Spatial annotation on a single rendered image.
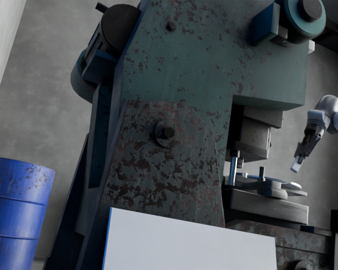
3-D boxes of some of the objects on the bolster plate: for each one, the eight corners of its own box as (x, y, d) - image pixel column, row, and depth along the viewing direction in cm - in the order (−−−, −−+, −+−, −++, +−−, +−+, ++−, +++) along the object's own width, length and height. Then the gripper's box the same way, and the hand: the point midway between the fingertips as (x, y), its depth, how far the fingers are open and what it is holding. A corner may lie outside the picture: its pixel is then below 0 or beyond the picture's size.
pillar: (232, 186, 120) (236, 147, 124) (235, 186, 118) (240, 147, 122) (226, 185, 119) (231, 145, 123) (229, 185, 117) (234, 145, 121)
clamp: (252, 199, 121) (255, 170, 124) (287, 199, 106) (289, 166, 109) (237, 196, 119) (241, 166, 122) (271, 195, 104) (274, 162, 107)
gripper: (332, 128, 146) (310, 173, 137) (313, 137, 158) (291, 179, 149) (318, 117, 146) (295, 162, 136) (299, 127, 158) (277, 168, 148)
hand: (296, 164), depth 144 cm, fingers closed
